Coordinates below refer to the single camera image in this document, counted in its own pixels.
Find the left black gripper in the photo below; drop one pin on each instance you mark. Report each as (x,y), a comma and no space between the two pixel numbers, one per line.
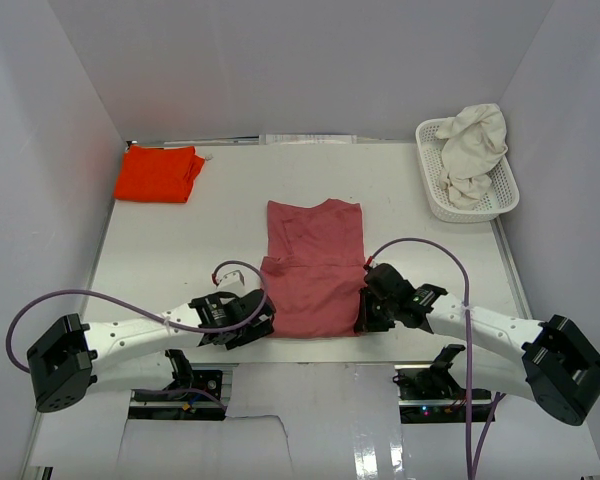
(259,330)

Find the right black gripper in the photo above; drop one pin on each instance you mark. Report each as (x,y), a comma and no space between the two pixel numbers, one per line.
(365,322)

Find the pink t-shirt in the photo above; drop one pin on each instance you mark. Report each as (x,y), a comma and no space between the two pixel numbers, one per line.
(314,268)

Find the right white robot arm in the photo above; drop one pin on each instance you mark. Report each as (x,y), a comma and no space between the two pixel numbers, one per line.
(549,362)

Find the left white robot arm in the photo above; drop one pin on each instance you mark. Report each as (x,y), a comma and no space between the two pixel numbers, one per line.
(71,355)

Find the folded orange t-shirt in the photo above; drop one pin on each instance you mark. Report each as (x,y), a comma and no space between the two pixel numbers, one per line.
(157,175)

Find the white perforated plastic basket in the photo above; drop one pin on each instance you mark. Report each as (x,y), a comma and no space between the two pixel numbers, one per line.
(501,197)

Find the papers at table back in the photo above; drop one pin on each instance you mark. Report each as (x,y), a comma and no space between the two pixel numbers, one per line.
(306,139)

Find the white t-shirt in basket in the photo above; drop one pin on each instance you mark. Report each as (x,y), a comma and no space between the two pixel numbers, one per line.
(475,143)

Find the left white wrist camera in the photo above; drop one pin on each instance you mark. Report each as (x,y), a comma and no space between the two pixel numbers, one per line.
(232,281)

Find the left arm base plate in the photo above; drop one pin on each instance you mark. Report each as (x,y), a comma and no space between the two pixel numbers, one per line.
(195,393)

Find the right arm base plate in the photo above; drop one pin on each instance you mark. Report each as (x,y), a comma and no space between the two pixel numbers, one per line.
(425,398)

